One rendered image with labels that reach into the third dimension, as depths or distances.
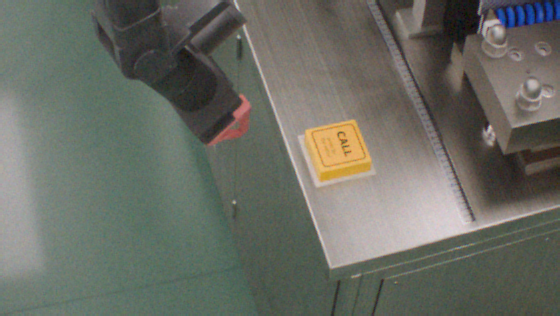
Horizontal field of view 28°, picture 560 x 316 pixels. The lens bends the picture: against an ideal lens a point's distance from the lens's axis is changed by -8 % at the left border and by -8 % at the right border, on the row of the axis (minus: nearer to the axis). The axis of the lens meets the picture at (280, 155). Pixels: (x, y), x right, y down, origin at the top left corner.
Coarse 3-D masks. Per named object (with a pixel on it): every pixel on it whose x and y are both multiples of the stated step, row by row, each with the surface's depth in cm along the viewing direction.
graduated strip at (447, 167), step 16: (368, 0) 172; (384, 16) 170; (384, 32) 168; (400, 48) 167; (400, 64) 165; (416, 80) 164; (416, 96) 162; (416, 112) 160; (432, 128) 159; (432, 144) 157; (448, 160) 156; (448, 176) 154; (464, 192) 153; (464, 208) 152
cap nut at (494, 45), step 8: (496, 24) 148; (488, 32) 149; (496, 32) 147; (504, 32) 147; (488, 40) 149; (496, 40) 148; (504, 40) 148; (488, 48) 150; (496, 48) 149; (504, 48) 149; (496, 56) 150
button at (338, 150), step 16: (320, 128) 155; (336, 128) 155; (352, 128) 155; (320, 144) 154; (336, 144) 154; (352, 144) 154; (320, 160) 152; (336, 160) 152; (352, 160) 152; (368, 160) 152; (320, 176) 152; (336, 176) 153
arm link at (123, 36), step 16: (96, 0) 112; (112, 0) 108; (128, 0) 109; (144, 0) 111; (96, 16) 115; (112, 16) 110; (128, 16) 111; (144, 16) 112; (160, 16) 114; (96, 32) 119; (112, 32) 112; (128, 32) 112; (144, 32) 114; (160, 32) 115; (112, 48) 117; (128, 48) 114; (160, 48) 117; (128, 64) 116
